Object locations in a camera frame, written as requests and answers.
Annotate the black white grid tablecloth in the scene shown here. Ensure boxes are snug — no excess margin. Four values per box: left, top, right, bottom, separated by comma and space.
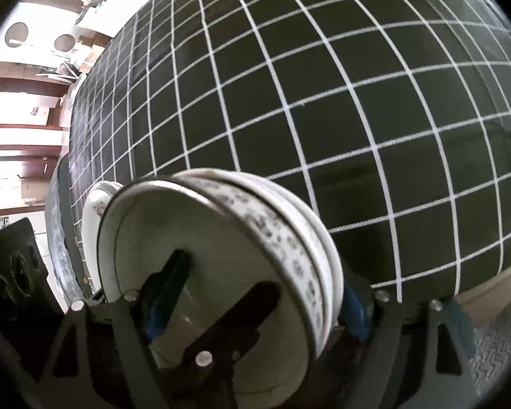
68, 0, 511, 299

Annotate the white ceramic bowl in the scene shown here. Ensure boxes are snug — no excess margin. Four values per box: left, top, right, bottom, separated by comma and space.
177, 168, 344, 323

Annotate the white dish at table corner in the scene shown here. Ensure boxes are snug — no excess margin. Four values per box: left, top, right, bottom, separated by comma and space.
81, 181, 122, 292

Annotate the patterned rim ceramic bowl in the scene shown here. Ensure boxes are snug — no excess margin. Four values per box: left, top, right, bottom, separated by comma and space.
97, 175, 333, 408

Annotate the wooden shelving unit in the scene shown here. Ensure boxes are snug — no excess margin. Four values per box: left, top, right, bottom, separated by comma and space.
0, 3, 110, 213

